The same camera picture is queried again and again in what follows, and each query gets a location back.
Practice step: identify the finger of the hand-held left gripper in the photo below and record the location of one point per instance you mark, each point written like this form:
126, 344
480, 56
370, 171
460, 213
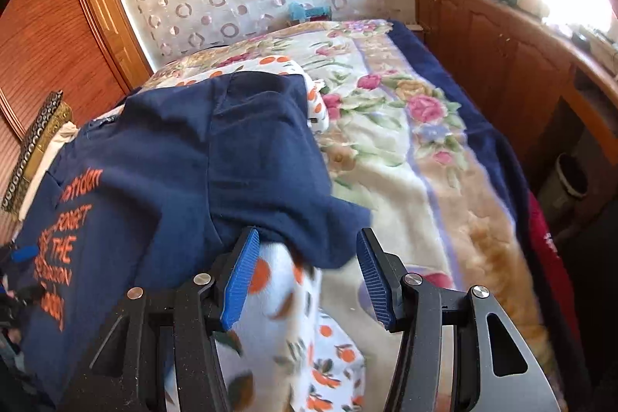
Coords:
24, 253

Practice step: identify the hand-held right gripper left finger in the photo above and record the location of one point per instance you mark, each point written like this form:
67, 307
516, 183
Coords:
239, 281

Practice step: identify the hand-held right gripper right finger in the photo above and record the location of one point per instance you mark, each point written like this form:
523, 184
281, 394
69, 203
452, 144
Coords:
376, 281

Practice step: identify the navy t-shirt with orange print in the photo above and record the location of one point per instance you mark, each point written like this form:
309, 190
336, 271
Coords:
169, 161

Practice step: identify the floral plush blanket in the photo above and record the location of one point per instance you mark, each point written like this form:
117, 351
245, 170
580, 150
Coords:
386, 161

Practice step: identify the brown patterned folded cloth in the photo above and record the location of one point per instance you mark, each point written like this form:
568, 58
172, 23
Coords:
36, 132

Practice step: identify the red cloth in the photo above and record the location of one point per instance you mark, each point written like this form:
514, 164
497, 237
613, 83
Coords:
545, 248

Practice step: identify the wooden slatted wardrobe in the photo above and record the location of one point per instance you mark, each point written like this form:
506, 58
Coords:
43, 55

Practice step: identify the long wooden cabinet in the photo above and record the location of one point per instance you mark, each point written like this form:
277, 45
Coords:
483, 45

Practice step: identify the blue toy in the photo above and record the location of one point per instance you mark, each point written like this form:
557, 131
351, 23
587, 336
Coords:
299, 13

